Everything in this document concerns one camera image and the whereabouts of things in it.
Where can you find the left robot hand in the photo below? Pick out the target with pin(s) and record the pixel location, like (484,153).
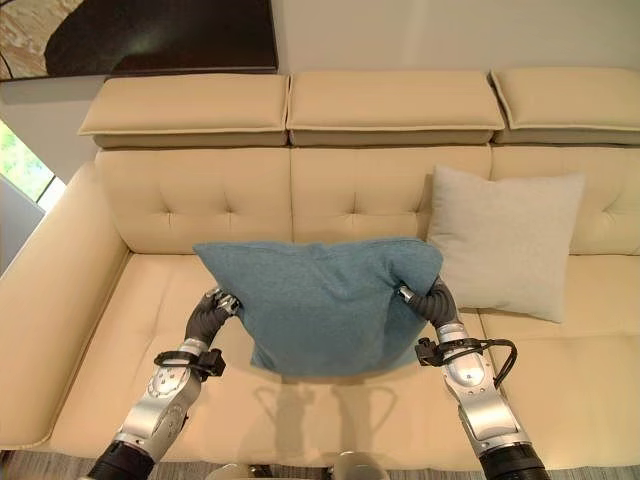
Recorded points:
(207,317)

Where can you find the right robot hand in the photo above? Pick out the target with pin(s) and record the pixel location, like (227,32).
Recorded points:
(440,306)

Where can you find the blue cushion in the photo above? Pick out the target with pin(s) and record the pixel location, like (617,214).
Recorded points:
(320,305)

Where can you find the cream leather sofa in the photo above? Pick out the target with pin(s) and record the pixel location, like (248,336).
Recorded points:
(320,250)

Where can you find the light grey cushion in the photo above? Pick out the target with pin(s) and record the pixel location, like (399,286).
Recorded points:
(505,245)

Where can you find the window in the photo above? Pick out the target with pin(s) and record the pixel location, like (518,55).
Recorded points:
(22,160)

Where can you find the dark brown wall painting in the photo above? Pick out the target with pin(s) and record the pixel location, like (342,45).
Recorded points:
(140,35)

